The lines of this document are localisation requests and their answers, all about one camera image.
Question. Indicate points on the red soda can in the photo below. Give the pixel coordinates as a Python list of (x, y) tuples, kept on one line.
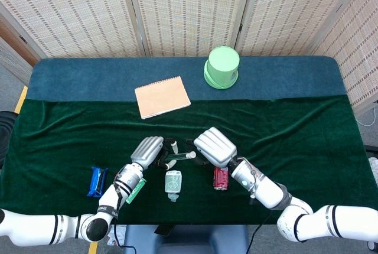
[(221, 180)]

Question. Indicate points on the blue cookie packet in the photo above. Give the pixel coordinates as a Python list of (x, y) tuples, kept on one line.
[(97, 181)]

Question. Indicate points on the light green plastic bucket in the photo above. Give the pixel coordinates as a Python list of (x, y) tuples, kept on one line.
[(223, 65)]

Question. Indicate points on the small white green bottle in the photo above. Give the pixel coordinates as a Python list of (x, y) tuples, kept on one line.
[(173, 183)]

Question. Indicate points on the small white cap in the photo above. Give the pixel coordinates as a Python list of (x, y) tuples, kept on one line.
[(192, 154)]

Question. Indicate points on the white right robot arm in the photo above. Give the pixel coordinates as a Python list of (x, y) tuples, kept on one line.
[(265, 189)]

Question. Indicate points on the dark green velvet cloth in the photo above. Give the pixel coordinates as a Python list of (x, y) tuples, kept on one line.
[(265, 130)]

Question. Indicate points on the clear glass test tube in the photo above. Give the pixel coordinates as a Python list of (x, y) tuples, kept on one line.
[(177, 156)]

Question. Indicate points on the woven bamboo folding screen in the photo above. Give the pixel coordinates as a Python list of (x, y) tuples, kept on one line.
[(189, 9)]

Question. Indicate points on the black round ribbed object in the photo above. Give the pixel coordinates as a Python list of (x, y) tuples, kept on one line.
[(7, 138)]

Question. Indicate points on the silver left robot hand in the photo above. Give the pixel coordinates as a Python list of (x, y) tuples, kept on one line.
[(146, 152)]

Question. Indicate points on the cream spiral notepad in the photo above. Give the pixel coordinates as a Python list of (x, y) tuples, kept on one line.
[(162, 97)]

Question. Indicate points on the green printed sachet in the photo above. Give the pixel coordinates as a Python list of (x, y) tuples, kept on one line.
[(137, 190)]

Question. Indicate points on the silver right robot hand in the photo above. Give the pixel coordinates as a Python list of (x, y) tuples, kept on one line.
[(217, 146)]

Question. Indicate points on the blue table cloth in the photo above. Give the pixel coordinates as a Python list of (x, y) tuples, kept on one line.
[(88, 76)]

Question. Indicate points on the crumpled white paper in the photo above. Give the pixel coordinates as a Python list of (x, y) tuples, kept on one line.
[(119, 234)]

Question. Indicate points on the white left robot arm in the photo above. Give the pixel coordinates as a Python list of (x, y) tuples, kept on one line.
[(35, 227)]

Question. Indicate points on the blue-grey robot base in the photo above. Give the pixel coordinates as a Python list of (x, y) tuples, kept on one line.
[(189, 240)]

